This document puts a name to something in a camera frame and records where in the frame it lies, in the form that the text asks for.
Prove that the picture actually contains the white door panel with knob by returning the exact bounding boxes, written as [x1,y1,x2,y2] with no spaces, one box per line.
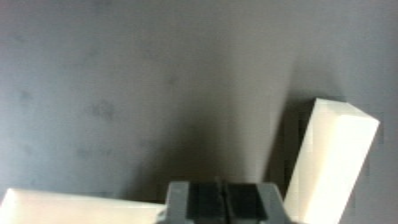
[285,99,381,224]

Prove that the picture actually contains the white cabinet body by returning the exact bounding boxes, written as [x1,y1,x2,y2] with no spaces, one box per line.
[0,188,166,224]

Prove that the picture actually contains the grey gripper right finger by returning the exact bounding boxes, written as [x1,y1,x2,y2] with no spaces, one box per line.
[224,183,292,224]

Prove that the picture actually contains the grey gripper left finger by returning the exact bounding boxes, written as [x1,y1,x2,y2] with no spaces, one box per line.
[157,181,226,224]

